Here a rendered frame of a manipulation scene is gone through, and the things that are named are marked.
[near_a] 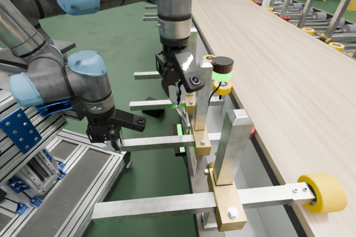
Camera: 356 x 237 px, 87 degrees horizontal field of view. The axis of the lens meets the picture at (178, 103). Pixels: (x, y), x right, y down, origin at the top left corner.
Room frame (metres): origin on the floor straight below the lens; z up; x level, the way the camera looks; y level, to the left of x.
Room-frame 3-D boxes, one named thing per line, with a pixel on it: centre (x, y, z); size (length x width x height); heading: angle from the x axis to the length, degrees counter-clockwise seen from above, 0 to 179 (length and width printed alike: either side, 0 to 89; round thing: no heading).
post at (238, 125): (0.22, -0.10, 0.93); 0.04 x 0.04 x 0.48; 5
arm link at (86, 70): (0.40, 0.22, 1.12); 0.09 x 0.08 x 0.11; 116
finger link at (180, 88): (0.46, 0.00, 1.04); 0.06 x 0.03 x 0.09; 26
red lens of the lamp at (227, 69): (0.47, -0.12, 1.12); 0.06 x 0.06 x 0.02
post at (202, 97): (0.47, -0.08, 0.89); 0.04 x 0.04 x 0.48; 5
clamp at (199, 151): (0.45, -0.08, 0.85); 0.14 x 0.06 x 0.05; 5
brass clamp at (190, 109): (0.69, -0.05, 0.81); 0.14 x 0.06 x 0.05; 5
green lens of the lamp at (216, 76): (0.47, -0.12, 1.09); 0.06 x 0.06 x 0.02
